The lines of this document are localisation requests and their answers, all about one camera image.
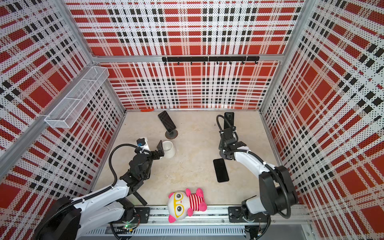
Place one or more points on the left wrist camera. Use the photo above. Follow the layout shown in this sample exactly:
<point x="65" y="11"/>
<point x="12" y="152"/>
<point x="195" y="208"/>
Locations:
<point x="142" y="143"/>

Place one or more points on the black smartphone green edge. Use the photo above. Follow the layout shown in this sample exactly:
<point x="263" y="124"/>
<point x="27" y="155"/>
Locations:
<point x="167" y="121"/>

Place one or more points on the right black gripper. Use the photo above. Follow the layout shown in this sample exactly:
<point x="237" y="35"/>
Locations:
<point x="221" y="146"/>

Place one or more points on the pink white plush toy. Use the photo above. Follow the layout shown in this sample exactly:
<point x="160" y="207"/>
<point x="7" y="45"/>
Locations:
<point x="184" y="204"/>

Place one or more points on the white wire mesh basket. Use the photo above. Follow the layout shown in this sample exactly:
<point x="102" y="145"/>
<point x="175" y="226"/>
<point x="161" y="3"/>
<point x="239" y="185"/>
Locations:
<point x="69" y="109"/>

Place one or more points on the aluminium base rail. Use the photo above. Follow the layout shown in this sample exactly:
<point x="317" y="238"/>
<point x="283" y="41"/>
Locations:
<point x="217" y="220"/>

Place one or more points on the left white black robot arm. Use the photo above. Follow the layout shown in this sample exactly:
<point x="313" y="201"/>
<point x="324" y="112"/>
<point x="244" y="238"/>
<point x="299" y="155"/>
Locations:
<point x="69" y="219"/>

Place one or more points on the white ceramic mug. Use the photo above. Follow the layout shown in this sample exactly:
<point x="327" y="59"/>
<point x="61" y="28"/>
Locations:
<point x="169" y="149"/>

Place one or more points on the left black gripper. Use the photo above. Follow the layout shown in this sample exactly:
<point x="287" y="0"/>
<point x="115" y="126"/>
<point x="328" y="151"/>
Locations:
<point x="160" y="150"/>

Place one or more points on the wooden base phone stand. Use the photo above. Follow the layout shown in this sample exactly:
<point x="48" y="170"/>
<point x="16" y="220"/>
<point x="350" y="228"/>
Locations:
<point x="171" y="135"/>

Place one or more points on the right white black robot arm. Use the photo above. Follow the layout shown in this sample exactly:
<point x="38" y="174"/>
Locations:
<point x="277" y="192"/>

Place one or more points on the black wall hook rail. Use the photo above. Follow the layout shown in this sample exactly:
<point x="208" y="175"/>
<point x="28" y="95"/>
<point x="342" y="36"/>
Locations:
<point x="211" y="59"/>

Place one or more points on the black wristwatch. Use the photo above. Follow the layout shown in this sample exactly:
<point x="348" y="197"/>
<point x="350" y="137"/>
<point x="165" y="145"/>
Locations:
<point x="140" y="198"/>

